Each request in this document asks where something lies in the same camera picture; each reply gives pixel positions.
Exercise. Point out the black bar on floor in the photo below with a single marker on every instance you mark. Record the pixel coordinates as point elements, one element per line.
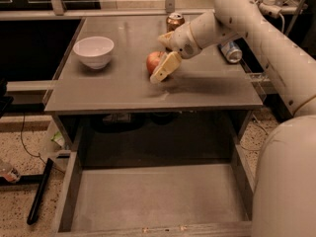
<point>34,212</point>

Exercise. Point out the red apple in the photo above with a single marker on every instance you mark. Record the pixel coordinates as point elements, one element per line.
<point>153,60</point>

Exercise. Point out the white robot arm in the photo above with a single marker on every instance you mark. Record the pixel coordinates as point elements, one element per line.
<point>284,192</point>

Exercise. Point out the white ceramic bowl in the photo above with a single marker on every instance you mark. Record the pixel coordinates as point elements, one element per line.
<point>94,52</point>

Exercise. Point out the blue soda can lying down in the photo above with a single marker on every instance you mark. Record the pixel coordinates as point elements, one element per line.
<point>231,51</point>

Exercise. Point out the open grey top drawer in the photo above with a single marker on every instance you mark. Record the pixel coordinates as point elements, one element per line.
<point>187,178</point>

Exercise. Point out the white knob device with cable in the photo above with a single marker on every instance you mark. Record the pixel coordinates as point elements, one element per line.
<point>270,8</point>

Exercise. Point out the grey cabinet counter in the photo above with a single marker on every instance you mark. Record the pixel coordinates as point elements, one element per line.
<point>202,86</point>

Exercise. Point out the upright gold soda can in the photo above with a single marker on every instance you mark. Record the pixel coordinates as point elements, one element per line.
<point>174,20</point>

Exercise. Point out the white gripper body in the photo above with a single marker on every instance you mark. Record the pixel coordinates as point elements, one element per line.
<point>183,41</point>

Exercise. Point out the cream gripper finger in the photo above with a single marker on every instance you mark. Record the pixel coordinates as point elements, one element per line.
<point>168,63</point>
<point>167,40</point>

